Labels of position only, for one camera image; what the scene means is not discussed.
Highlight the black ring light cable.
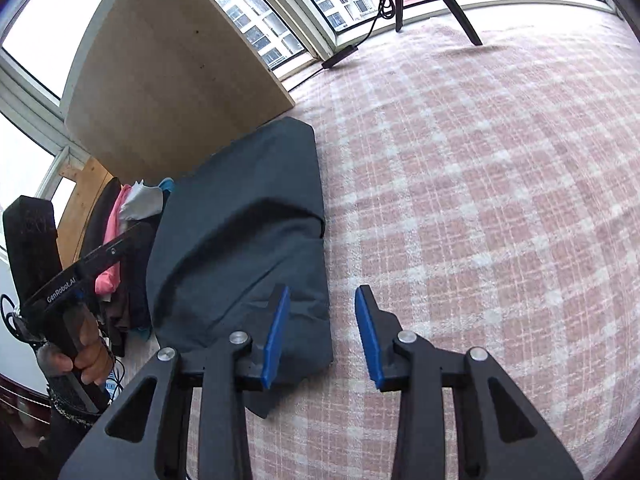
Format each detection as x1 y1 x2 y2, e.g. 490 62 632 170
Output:
290 0 397 81

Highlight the black tripod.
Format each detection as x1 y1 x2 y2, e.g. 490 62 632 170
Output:
392 0 483 47

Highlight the pink plaid blanket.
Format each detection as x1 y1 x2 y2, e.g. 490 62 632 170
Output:
115 7 640 480

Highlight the person's left forearm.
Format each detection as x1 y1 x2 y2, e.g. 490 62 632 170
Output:
45 380 108 480

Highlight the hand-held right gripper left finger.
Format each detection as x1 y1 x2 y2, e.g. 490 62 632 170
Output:
57 284 292 480

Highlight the blue folded garment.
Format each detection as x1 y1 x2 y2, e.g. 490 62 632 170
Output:
131 177 176 342

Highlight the pink folded garment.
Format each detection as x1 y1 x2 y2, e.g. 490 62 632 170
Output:
95 185 133 297

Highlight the large wooden board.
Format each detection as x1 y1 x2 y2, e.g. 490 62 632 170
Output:
64 0 296 186

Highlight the black inline cable controller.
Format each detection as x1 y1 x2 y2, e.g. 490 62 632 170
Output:
321 45 360 69

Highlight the white window frame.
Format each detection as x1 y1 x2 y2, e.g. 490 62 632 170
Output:
0 0 81 221
197 0 621 81

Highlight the light plywood panel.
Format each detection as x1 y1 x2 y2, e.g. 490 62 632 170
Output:
55 156 116 271

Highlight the dark grey garment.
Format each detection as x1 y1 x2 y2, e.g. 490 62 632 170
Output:
146 116 335 418

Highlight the person's left hand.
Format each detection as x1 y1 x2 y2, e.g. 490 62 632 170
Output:
37 312 115 387

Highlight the white folded garment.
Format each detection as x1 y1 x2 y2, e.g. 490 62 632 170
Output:
118 180 165 222

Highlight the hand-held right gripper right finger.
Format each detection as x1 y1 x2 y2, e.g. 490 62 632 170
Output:
354 285 586 480

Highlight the brown folded garment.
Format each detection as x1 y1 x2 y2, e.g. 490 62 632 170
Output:
102 290 131 333

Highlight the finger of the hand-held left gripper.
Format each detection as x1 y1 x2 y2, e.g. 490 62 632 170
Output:
75 221 157 285

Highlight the dark reddish wooden furniture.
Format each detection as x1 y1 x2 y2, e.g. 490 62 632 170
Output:
0 372 56 480

